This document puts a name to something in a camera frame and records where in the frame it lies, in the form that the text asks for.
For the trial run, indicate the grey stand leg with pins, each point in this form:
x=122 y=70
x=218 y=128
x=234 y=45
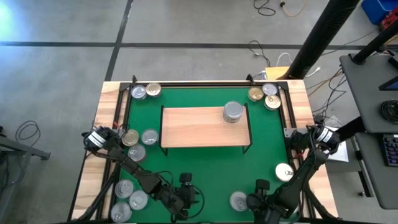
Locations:
x=25 y=149

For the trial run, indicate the gold-lid seafood can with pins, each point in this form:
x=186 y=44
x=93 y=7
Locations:
x=255 y=94
x=153 y=89

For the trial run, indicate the black frame clamp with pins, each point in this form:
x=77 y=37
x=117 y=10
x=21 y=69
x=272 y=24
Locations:
x=249 y=79
x=134 y=80

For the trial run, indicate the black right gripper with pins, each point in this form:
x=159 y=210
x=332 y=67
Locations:
x=264 y=208

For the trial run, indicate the black keyboard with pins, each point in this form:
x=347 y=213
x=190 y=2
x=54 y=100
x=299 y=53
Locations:
x=391 y=151

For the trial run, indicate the green albacore tuna can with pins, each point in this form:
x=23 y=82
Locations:
x=272 y=102

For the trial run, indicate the black desk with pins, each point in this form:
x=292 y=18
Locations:
x=367 y=102

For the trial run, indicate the cardboard box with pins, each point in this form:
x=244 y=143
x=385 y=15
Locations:
x=275 y=73

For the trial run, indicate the blue-label gold-lid can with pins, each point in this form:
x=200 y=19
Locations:
x=130 y=137

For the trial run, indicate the black tablet screen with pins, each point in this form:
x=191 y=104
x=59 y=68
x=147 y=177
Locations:
x=390 y=85

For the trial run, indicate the clear plastic bag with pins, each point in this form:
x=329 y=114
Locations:
x=334 y=119

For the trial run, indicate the white paper sheet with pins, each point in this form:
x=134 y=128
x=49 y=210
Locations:
x=340 y=154

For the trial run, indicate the red-label silver-lid can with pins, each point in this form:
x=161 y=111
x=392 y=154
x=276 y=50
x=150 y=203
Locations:
x=136 y=152
x=237 y=201

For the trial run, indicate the black table frame rails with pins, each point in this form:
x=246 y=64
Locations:
x=202 y=84

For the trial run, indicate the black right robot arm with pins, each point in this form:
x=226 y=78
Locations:
x=306 y=171

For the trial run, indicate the clear plastic wrapper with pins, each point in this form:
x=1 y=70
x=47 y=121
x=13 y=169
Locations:
x=259 y=75

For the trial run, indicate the white-lid blue-label can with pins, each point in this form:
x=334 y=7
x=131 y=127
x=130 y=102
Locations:
x=284 y=172

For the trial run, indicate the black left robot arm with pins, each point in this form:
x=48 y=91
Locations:
x=136 y=172

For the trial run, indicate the red box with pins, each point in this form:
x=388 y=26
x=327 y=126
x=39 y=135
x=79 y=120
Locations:
x=391 y=21

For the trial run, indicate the black rig strut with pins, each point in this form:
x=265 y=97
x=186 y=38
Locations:
x=314 y=202
x=99 y=199

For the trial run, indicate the blue plastic bin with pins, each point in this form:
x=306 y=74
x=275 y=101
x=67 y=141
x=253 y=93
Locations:
x=376 y=11

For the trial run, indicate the green table mat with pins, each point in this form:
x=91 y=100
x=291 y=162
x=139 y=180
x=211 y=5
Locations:
x=202 y=174

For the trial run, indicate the black corrugated column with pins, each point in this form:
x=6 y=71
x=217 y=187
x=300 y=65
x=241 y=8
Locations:
x=323 y=37

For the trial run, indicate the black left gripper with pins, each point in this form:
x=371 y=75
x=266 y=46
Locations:
x=183 y=199

